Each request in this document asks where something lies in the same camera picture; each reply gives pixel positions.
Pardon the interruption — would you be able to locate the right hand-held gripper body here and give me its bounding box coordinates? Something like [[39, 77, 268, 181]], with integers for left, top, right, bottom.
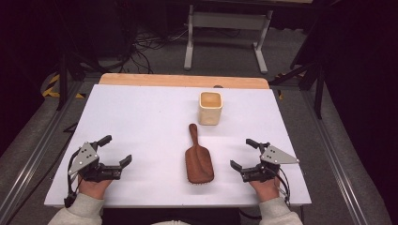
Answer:
[[240, 144, 300, 184]]

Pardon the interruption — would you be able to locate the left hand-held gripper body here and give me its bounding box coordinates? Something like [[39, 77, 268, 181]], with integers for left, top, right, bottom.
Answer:
[[68, 142, 123, 183]]

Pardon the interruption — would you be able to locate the cream square cup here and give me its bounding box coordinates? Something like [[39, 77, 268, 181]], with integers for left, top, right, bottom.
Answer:
[[198, 91, 224, 127]]

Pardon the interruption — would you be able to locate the person's left hand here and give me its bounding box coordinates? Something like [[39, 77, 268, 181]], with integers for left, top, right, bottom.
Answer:
[[77, 177, 113, 201]]

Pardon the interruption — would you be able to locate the person's right hand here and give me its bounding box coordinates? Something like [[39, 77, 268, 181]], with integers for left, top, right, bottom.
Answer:
[[249, 176, 281, 203]]

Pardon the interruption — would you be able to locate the black tripod stand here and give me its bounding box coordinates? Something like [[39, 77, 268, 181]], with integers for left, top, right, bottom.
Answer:
[[53, 37, 126, 113], [268, 46, 327, 120]]

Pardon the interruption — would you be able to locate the yellow black floor tape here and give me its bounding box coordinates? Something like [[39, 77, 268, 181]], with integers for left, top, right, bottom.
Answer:
[[41, 72, 86, 99]]

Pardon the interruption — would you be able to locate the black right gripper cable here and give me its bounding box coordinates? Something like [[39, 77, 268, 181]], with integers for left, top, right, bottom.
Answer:
[[274, 166, 292, 208]]

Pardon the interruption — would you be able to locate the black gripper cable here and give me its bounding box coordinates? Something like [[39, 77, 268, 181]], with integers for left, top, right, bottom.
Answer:
[[274, 166, 292, 208], [63, 149, 83, 209]]

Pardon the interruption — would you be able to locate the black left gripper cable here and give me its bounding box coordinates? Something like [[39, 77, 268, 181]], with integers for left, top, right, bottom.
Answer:
[[63, 149, 83, 209]]

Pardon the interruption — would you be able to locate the aluminium floor rail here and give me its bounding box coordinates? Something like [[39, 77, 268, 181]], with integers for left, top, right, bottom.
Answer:
[[300, 89, 372, 225], [0, 80, 84, 225]]

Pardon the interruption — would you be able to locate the bundle of black floor cables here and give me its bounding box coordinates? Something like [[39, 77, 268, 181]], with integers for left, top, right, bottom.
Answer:
[[120, 26, 242, 75]]

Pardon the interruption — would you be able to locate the grey metal stand frame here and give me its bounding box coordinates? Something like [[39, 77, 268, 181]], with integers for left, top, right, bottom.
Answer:
[[183, 4, 274, 75]]

